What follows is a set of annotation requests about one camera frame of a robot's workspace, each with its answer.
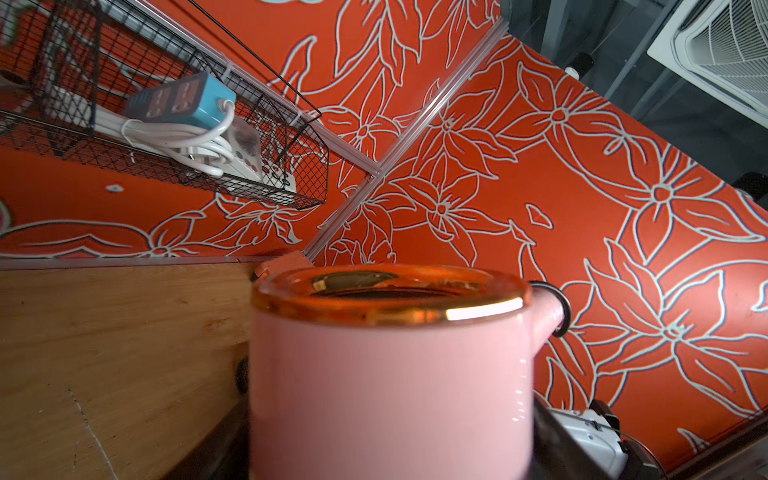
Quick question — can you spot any pink hair dryer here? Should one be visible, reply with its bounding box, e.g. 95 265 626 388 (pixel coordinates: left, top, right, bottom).
249 264 572 479

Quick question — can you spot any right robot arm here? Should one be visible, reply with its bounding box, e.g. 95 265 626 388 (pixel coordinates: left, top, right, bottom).
548 400 667 480

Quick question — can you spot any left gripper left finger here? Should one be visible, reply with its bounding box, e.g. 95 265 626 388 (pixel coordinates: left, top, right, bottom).
162 397 249 480

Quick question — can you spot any black wire wall basket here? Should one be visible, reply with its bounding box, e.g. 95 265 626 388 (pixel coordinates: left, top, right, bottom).
1 1 329 209

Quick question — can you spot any orange tool case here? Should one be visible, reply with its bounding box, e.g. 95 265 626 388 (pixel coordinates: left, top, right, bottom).
250 251 314 283

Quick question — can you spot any white coiled cable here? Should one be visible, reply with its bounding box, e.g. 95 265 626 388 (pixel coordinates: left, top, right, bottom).
89 98 236 178

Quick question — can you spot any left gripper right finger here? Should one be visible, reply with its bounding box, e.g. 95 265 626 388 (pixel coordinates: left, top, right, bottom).
530 399 600 480

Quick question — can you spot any pink dryer black cord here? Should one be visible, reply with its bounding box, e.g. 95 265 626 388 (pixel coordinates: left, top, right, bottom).
529 280 573 338

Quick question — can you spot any white power adapter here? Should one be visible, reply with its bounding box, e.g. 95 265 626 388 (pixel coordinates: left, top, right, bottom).
221 117 263 181

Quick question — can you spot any white socket cube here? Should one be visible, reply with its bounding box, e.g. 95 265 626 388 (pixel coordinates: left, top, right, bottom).
261 161 297 193

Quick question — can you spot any blue small box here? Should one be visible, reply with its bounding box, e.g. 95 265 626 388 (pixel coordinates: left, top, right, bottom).
123 72 236 130

